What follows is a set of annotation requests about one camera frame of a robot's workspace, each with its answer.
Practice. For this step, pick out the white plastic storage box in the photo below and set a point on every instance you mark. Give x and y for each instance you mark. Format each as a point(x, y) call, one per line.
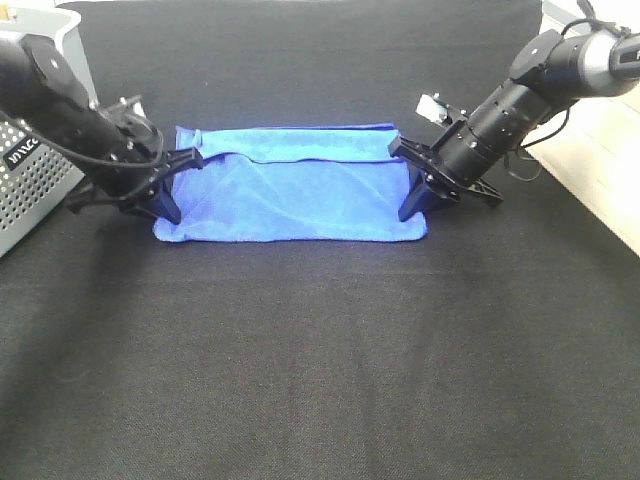
point(596, 155)

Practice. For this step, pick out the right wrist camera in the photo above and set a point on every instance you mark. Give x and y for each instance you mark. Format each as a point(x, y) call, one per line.
point(434, 109)

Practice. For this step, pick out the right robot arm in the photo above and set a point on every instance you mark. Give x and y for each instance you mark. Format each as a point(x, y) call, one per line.
point(548, 76)

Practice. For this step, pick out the black table cloth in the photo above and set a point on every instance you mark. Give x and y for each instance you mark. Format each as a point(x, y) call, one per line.
point(504, 345)

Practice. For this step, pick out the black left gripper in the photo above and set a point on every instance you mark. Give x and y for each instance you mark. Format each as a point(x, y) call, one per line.
point(136, 176)

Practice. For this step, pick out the blue microfiber towel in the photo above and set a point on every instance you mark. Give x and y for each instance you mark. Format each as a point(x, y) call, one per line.
point(292, 183)

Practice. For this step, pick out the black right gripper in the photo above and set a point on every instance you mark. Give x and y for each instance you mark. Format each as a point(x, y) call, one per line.
point(442, 173)

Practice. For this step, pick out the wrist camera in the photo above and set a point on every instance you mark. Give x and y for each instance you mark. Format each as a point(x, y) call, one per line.
point(434, 109)
point(126, 105)

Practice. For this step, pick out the grey perforated laundry basket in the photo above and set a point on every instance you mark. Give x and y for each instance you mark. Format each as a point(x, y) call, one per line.
point(34, 178)

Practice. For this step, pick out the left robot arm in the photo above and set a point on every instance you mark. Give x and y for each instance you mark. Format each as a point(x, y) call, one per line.
point(39, 87)

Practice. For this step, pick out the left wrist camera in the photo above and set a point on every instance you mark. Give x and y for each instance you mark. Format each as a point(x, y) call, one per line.
point(126, 105)

